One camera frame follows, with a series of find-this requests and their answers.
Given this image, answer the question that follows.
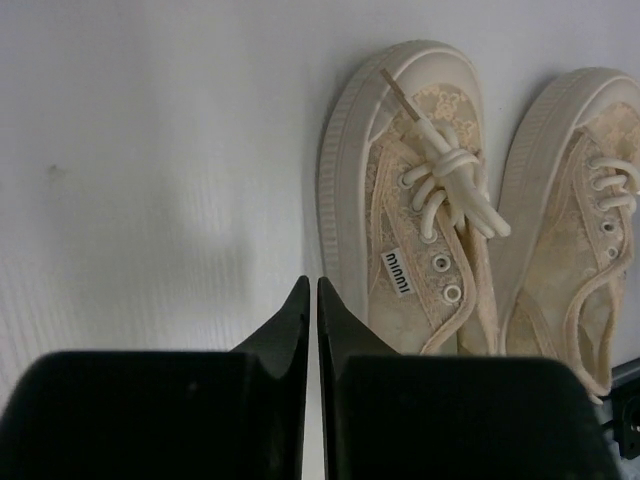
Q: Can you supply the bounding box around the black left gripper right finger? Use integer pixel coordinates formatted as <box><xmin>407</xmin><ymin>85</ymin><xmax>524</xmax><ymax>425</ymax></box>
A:
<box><xmin>317</xmin><ymin>278</ymin><xmax>620</xmax><ymax>479</ymax></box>

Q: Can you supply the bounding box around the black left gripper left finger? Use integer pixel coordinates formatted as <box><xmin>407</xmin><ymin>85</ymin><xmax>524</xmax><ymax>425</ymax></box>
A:
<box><xmin>1</xmin><ymin>277</ymin><xmax>310</xmax><ymax>479</ymax></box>

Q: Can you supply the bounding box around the beige lace sneaker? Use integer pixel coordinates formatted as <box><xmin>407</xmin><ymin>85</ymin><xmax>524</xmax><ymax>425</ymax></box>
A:
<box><xmin>489</xmin><ymin>67</ymin><xmax>639</xmax><ymax>401</ymax></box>
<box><xmin>317</xmin><ymin>38</ymin><xmax>512</xmax><ymax>356</ymax></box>

